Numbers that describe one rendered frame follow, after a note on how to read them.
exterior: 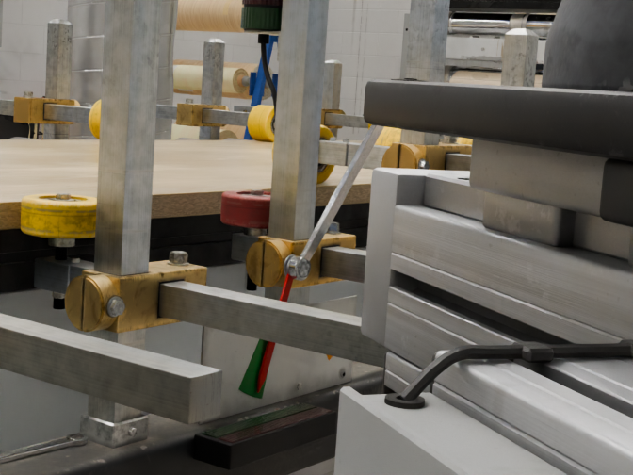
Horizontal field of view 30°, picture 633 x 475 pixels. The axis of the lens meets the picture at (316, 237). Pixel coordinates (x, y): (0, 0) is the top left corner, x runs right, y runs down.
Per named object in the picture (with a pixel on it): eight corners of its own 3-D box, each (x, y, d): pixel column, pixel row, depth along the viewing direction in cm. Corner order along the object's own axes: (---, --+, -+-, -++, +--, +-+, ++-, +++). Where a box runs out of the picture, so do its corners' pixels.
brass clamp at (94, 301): (209, 319, 113) (212, 267, 112) (105, 338, 102) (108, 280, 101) (162, 308, 116) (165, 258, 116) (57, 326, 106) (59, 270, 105)
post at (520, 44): (509, 368, 170) (539, 30, 164) (497, 371, 167) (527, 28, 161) (487, 363, 172) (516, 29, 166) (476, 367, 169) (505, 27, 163)
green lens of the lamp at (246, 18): (307, 33, 127) (308, 12, 127) (272, 28, 122) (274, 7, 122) (264, 31, 131) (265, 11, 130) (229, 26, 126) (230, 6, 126)
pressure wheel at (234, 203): (300, 291, 136) (306, 192, 135) (256, 299, 130) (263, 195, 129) (247, 281, 141) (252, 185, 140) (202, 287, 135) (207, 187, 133)
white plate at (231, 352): (353, 382, 135) (359, 296, 134) (201, 425, 114) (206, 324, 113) (348, 381, 136) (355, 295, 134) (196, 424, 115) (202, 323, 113)
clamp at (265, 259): (354, 279, 133) (357, 235, 132) (280, 291, 122) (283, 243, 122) (314, 271, 136) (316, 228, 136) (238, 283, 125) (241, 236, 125)
